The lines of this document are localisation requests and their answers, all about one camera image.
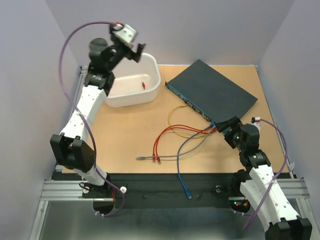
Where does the dark network switch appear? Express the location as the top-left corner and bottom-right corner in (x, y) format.
(165, 59), (258, 123)

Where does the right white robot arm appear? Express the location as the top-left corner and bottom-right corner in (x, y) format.
(215, 117), (313, 240)

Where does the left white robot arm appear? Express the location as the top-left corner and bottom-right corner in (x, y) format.
(50, 33), (145, 197)

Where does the white plastic tub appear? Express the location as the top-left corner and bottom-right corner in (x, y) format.
(105, 53), (161, 108)

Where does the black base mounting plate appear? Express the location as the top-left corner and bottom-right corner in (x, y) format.
(52, 171), (251, 214)

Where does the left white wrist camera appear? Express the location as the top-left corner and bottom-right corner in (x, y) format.
(112, 23), (138, 48)

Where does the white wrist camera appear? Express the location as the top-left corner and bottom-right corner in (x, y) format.
(112, 23), (138, 48)
(246, 117), (261, 132)

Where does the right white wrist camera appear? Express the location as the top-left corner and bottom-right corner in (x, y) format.
(246, 117), (261, 132)

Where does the yellow patch cable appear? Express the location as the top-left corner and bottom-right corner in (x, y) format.
(168, 104), (213, 139)

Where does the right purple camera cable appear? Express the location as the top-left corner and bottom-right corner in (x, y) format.
(234, 118), (289, 230)

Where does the purple camera cable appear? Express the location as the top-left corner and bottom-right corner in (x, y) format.
(59, 21), (126, 218)
(234, 118), (289, 230)

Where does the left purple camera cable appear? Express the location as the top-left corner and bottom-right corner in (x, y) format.
(59, 21), (126, 218)

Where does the blue patch cable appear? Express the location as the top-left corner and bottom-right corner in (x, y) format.
(176, 122), (218, 200)

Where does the red patch cable pair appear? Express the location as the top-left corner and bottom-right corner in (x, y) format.
(151, 125), (213, 165)

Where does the grey patch cable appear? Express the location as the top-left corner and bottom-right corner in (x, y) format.
(136, 127), (218, 161)

